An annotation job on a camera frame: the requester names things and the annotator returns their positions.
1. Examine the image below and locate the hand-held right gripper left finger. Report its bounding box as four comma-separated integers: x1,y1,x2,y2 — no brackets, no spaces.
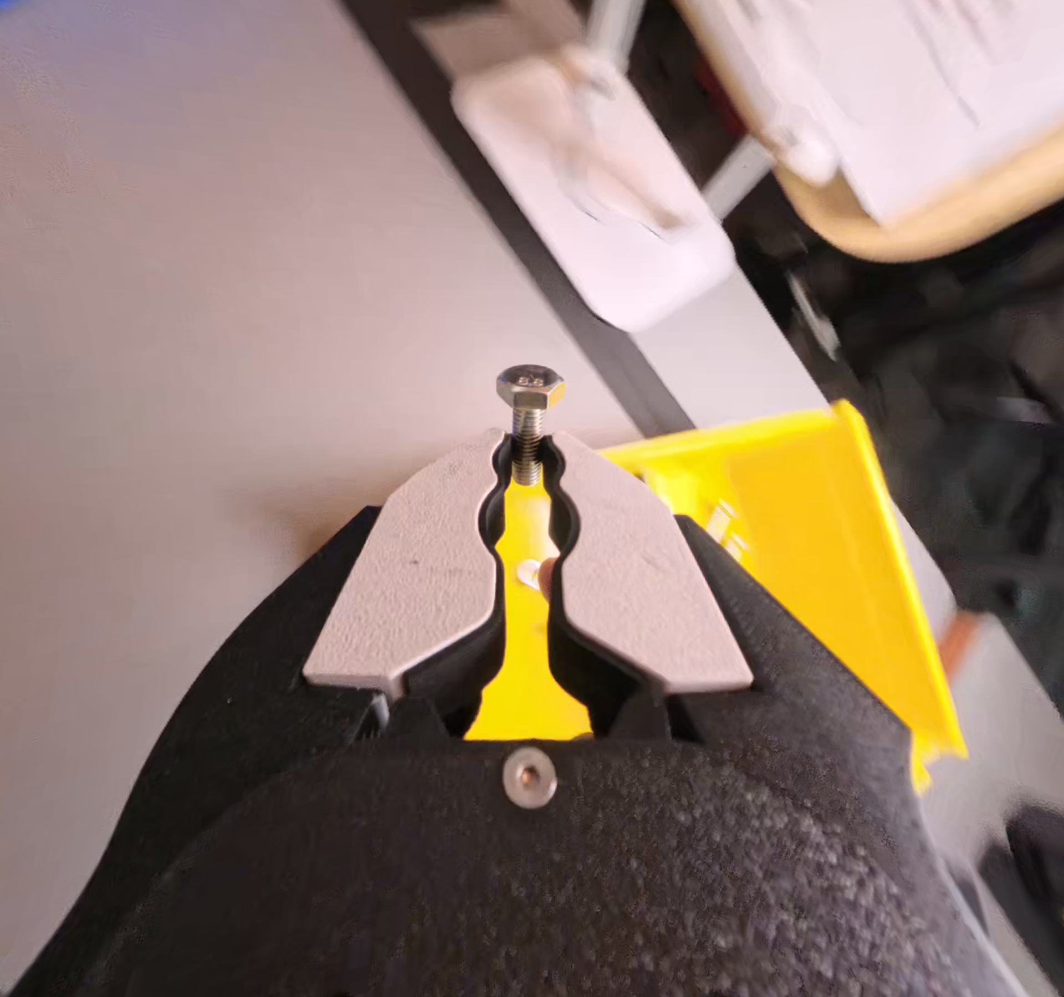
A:
303,429,508,715

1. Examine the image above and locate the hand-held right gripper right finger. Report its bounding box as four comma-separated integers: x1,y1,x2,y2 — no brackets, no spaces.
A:
540,429,754,694

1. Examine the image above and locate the yellow plastic bin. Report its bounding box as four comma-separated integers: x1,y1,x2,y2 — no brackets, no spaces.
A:
462,398,971,796

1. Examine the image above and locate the black office chair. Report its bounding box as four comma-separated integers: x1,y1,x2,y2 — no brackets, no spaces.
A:
785,249,1064,628

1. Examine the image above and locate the wooden document board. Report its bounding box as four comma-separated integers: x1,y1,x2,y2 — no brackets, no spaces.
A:
648,0,1064,264

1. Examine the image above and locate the printed instruction sheet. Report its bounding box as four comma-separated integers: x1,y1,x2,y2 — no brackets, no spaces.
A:
665,0,1064,227

